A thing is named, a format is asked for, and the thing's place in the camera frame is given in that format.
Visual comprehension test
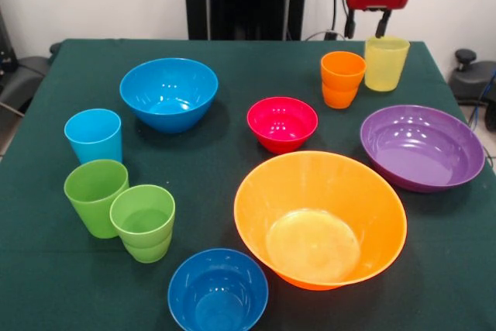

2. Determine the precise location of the light blue cup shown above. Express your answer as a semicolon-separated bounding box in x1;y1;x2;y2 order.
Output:
64;108;124;165

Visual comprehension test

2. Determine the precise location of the dark blue small bowl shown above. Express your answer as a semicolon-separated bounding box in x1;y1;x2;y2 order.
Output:
167;247;270;331

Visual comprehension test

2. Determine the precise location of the pink-red small bowl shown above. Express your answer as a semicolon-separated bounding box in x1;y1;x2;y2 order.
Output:
246;96;319;155

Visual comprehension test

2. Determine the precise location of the dark green tablecloth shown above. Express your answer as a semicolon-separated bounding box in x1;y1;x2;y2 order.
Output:
0;38;496;331

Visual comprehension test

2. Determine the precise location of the light green cup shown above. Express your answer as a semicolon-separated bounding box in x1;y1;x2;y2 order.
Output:
122;229;174;264
108;184;176;249

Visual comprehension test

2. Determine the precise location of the yellow translucent cup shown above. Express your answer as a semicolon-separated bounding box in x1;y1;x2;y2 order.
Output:
363;35;411;92

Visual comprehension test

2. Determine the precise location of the black pedestal base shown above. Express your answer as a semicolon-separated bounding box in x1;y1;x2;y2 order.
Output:
448;48;496;133
0;5;53;115

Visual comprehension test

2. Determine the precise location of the orange cup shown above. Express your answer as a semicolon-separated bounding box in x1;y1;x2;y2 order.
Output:
322;84;360;110
320;50;367;90

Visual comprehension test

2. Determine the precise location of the large orange bowl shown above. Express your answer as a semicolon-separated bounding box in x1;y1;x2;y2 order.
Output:
233;150;408;291

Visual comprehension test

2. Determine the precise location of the light blue bowl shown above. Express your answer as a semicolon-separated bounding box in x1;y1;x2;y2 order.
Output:
119;57;219;135

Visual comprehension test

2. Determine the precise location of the purple bowl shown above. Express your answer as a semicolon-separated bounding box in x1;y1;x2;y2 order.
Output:
359;104;486;194

